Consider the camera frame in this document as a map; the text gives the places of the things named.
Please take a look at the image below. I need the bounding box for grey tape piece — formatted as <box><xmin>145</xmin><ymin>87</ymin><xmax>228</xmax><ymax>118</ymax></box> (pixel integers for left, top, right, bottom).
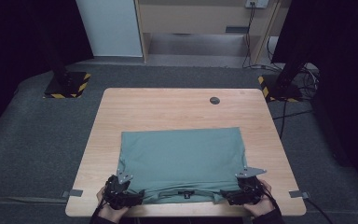
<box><xmin>288</xmin><ymin>189</ymin><xmax>310</xmax><ymax>200</ymax></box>
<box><xmin>61</xmin><ymin>189</ymin><xmax>84</xmax><ymax>199</ymax></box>

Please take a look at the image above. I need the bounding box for grey floor strip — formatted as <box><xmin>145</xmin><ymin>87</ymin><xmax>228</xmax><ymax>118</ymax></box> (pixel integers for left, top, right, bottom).
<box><xmin>0</xmin><ymin>195</ymin><xmax>69</xmax><ymax>205</ymax></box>

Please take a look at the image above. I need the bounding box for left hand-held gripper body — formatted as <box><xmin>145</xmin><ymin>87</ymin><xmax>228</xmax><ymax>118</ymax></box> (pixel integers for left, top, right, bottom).
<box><xmin>103</xmin><ymin>167</ymin><xmax>134</xmax><ymax>210</ymax></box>

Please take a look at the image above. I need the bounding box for black cable from socket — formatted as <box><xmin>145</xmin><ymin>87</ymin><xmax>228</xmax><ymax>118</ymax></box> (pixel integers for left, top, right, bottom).
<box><xmin>241</xmin><ymin>3</ymin><xmax>257</xmax><ymax>68</ymax></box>

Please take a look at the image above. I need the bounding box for left hand-held gripper cable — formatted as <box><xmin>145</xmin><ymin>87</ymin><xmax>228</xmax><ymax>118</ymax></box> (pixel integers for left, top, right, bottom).
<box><xmin>92</xmin><ymin>200</ymin><xmax>105</xmax><ymax>220</ymax></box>

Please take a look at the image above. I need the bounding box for white wall socket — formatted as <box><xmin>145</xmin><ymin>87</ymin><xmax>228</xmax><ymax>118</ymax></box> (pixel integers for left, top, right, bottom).
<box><xmin>245</xmin><ymin>0</ymin><xmax>269</xmax><ymax>8</ymax></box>

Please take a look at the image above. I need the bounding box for green t-shirt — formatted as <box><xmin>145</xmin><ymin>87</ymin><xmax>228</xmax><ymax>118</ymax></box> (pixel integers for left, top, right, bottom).
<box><xmin>117</xmin><ymin>126</ymin><xmax>250</xmax><ymax>205</ymax></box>

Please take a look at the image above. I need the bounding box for person's right hand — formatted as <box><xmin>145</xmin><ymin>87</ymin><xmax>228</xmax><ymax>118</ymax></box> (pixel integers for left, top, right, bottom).
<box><xmin>243</xmin><ymin>179</ymin><xmax>281</xmax><ymax>217</ymax></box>

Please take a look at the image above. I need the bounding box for right hand-held gripper cable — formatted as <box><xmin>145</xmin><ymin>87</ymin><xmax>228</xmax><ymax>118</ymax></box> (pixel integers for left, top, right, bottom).
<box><xmin>260</xmin><ymin>182</ymin><xmax>278</xmax><ymax>210</ymax></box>

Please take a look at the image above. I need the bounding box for wooden shelf unit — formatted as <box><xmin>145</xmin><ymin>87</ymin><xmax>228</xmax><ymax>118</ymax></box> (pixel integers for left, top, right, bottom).
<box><xmin>133</xmin><ymin>0</ymin><xmax>282</xmax><ymax>64</ymax></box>

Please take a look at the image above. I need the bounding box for hand-held gripper cable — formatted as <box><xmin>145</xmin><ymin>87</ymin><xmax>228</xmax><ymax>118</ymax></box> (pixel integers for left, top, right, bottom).
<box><xmin>260</xmin><ymin>182</ymin><xmax>278</xmax><ymax>210</ymax></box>
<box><xmin>92</xmin><ymin>200</ymin><xmax>105</xmax><ymax>220</ymax></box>

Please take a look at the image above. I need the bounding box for black curtain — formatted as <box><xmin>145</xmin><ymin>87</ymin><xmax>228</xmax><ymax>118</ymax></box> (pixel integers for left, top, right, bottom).
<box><xmin>0</xmin><ymin>0</ymin><xmax>94</xmax><ymax>138</ymax></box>
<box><xmin>271</xmin><ymin>0</ymin><xmax>358</xmax><ymax>194</ymax></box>

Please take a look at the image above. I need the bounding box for black stand with striped base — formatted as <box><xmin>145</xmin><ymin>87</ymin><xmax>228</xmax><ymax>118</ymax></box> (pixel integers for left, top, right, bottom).
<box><xmin>257</xmin><ymin>59</ymin><xmax>306</xmax><ymax>103</ymax></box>
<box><xmin>43</xmin><ymin>31</ymin><xmax>91</xmax><ymax>100</ymax></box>

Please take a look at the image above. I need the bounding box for white panel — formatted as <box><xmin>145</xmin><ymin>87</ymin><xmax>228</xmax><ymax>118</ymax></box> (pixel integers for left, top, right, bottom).
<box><xmin>75</xmin><ymin>0</ymin><xmax>144</xmax><ymax>58</ymax></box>

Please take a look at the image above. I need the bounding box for person's left hand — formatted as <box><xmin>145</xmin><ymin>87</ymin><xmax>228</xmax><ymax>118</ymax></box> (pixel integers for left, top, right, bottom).
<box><xmin>96</xmin><ymin>186</ymin><xmax>130</xmax><ymax>223</ymax></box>

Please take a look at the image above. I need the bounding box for tangle of black floor cables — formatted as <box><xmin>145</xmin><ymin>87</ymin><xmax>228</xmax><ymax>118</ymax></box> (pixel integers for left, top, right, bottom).
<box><xmin>267</xmin><ymin>36</ymin><xmax>320</xmax><ymax>101</ymax></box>

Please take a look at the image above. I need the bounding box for black floor cable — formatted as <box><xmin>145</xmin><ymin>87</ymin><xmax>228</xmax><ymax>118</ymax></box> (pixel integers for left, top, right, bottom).
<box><xmin>273</xmin><ymin>99</ymin><xmax>314</xmax><ymax>139</ymax></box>

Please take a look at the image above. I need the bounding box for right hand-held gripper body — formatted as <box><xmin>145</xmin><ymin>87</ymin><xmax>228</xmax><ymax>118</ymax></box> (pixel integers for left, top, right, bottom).
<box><xmin>235</xmin><ymin>166</ymin><xmax>268</xmax><ymax>205</ymax></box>

